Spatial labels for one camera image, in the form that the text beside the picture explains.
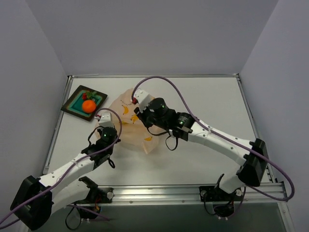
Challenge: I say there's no banana print plastic bag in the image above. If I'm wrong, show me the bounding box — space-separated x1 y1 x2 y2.
109 89 163 154

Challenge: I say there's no orange fake fruit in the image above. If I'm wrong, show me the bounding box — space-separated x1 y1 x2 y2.
82 100 97 114

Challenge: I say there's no fake strawberry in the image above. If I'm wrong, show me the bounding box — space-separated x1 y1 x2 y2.
82 91 97 101

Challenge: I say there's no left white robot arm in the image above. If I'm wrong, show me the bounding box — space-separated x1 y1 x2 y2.
10 127 121 230

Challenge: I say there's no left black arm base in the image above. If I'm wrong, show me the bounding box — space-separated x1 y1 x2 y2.
73 176 114 221

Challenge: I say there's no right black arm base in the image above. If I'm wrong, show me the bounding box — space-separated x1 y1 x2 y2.
199 186 246 220

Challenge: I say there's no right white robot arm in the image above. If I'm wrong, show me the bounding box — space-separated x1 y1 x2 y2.
132 95 267 200

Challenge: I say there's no green square plate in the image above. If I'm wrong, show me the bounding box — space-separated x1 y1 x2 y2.
61 85 108 121

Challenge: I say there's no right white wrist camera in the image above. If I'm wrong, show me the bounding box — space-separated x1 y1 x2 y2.
131 88 153 113

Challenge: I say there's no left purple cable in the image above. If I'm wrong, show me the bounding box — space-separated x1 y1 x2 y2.
0 108 123 229

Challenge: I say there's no purple cable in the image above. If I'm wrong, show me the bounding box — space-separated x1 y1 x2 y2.
0 108 123 229
131 76 295 218

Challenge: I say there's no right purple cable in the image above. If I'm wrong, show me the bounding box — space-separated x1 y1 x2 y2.
131 76 295 218

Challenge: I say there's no aluminium front rail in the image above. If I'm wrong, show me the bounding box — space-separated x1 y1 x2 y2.
48 185 288 206

